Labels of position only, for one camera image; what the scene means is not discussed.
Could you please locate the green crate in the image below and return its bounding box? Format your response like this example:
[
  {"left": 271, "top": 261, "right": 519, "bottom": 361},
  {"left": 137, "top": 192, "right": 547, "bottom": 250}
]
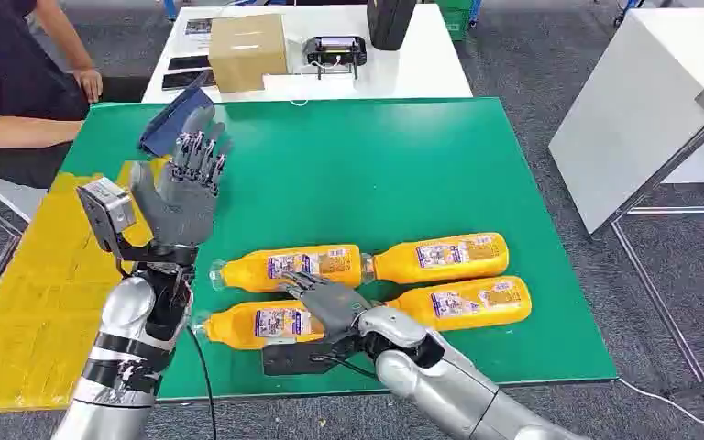
[{"left": 435, "top": 0, "right": 482, "bottom": 42}]

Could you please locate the person's left hand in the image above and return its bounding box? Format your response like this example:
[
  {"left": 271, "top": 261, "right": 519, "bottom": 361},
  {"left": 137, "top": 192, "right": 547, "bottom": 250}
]
[{"left": 72, "top": 66, "right": 105, "bottom": 105}]

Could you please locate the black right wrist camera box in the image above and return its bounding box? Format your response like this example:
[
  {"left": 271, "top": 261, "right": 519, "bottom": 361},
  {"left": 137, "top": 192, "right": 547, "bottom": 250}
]
[{"left": 261, "top": 341, "right": 367, "bottom": 377}]

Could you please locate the white floor cable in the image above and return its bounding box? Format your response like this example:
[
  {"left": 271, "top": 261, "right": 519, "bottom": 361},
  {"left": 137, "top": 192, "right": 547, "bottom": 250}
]
[{"left": 618, "top": 377, "right": 704, "bottom": 425}]

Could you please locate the orange drink bottle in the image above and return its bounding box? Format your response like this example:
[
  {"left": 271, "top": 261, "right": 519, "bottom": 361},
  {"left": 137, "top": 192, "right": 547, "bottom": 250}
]
[
  {"left": 385, "top": 276, "right": 533, "bottom": 332},
  {"left": 360, "top": 232, "right": 510, "bottom": 285},
  {"left": 193, "top": 300, "right": 329, "bottom": 352},
  {"left": 209, "top": 244, "right": 366, "bottom": 294}
]

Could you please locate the brown cardboard box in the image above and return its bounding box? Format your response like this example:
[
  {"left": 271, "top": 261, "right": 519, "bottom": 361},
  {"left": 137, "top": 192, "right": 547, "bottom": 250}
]
[{"left": 207, "top": 13, "right": 290, "bottom": 94}]

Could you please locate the printed paper sheet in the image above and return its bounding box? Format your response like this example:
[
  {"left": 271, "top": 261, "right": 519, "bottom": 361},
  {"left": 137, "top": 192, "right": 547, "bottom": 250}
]
[{"left": 184, "top": 17, "right": 215, "bottom": 37}]

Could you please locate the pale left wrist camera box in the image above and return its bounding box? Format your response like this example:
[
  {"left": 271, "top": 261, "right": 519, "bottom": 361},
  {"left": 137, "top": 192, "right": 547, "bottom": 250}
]
[{"left": 76, "top": 177, "right": 138, "bottom": 255}]

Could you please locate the black handheld controller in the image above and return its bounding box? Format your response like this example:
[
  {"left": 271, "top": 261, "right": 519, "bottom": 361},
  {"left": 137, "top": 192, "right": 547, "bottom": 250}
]
[{"left": 301, "top": 35, "right": 369, "bottom": 81}]

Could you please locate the black bag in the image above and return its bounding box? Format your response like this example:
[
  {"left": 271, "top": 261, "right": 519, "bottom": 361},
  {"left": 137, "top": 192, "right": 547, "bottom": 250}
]
[{"left": 366, "top": 0, "right": 418, "bottom": 51}]

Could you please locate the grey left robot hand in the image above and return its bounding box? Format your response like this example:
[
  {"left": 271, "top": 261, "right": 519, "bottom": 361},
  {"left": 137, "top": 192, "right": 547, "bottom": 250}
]
[{"left": 130, "top": 105, "right": 235, "bottom": 250}]

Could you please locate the yellow sheet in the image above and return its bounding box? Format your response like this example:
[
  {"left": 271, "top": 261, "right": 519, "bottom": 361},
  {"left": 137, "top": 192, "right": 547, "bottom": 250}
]
[{"left": 0, "top": 159, "right": 168, "bottom": 415}]

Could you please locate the person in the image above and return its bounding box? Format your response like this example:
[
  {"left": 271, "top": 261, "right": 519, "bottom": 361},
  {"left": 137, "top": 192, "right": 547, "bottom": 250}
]
[{"left": 0, "top": 0, "right": 105, "bottom": 190}]

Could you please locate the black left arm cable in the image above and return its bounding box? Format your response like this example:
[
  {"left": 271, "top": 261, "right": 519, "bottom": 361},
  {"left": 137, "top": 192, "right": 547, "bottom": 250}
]
[{"left": 186, "top": 326, "right": 219, "bottom": 440}]

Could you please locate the green table mat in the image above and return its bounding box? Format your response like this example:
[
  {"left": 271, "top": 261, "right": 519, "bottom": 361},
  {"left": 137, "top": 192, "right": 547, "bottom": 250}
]
[{"left": 60, "top": 96, "right": 619, "bottom": 403}]

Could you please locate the dark blue box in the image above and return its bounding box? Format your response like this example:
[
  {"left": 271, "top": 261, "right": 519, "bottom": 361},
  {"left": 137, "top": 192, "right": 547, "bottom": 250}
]
[{"left": 138, "top": 86, "right": 217, "bottom": 159}]

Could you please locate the black phone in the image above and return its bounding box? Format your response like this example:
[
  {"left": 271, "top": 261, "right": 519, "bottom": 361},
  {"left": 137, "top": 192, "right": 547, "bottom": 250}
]
[
  {"left": 160, "top": 69, "right": 217, "bottom": 93},
  {"left": 167, "top": 54, "right": 213, "bottom": 72}
]

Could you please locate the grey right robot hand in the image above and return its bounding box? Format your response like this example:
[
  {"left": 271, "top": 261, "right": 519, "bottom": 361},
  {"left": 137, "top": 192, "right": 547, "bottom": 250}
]
[{"left": 279, "top": 271, "right": 372, "bottom": 345}]

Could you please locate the white tilted table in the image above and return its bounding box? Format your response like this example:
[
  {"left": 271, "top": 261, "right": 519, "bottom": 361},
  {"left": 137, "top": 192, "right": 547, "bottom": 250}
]
[{"left": 548, "top": 8, "right": 704, "bottom": 236}]

